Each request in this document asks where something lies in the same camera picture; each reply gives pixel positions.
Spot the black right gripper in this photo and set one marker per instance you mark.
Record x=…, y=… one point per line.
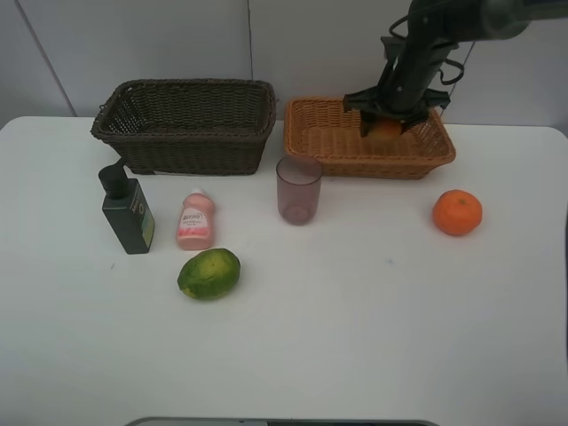
x=402, y=94

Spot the red peach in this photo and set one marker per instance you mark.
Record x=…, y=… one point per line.
x=385, y=129

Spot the purple translucent cup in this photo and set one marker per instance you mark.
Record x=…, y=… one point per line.
x=298, y=188

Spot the orange tangerine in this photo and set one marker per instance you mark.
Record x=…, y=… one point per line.
x=457, y=213

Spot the pink detergent bottle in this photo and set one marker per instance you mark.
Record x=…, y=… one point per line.
x=195, y=229

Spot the green mango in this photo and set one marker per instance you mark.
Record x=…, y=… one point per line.
x=211, y=274

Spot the dark green pump bottle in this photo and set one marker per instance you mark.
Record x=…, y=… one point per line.
x=126, y=209

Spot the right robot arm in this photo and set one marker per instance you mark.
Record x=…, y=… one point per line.
x=435, y=28

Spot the orange wicker basket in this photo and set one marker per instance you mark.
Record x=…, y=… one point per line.
x=319, y=128

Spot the dark brown wicker basket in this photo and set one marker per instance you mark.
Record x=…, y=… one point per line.
x=206, y=127

